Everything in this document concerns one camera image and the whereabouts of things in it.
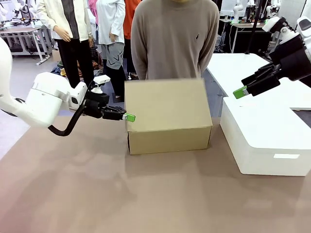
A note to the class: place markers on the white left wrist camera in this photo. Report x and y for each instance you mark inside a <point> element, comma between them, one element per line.
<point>101,79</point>

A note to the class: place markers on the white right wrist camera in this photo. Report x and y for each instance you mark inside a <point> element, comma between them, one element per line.
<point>269,24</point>

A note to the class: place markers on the white plastic storage box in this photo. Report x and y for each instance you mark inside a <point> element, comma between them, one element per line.
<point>262,136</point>

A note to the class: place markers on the background workbench with robots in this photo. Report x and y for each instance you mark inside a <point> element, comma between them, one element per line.
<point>243,31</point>

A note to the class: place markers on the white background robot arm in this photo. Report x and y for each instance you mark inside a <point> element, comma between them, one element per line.
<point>23,11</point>

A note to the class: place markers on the clothes pile on floor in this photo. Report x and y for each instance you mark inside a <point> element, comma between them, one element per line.
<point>60,70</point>

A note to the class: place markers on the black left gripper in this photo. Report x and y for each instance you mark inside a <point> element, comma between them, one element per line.
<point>96,105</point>

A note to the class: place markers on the mannequin in cream jacket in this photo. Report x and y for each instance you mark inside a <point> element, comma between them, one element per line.
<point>73,24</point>

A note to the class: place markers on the black vertical pole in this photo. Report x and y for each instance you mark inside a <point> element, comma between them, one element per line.
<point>253,26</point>

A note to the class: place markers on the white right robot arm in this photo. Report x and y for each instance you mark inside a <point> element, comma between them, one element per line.
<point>291,38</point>

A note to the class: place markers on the person in beige sweater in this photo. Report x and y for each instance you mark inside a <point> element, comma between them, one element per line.
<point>175,41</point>

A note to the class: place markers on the mannequin in white shirt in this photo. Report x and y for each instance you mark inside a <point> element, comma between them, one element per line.
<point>109,24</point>

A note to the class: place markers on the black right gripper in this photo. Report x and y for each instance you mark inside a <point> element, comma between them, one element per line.
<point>294,63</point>

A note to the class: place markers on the cardboard box lid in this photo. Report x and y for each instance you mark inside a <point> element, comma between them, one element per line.
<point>167,104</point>

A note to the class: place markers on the mannequin in orange top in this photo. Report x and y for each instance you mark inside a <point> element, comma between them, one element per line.
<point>127,19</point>

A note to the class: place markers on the background table with white legs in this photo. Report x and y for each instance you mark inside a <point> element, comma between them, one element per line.
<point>22,30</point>

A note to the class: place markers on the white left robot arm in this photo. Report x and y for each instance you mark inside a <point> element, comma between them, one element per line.
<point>41,102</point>

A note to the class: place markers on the mannequin in pink top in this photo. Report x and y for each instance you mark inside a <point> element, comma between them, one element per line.
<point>92,9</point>

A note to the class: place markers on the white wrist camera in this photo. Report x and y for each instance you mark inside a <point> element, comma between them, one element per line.
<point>269,24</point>
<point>101,79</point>

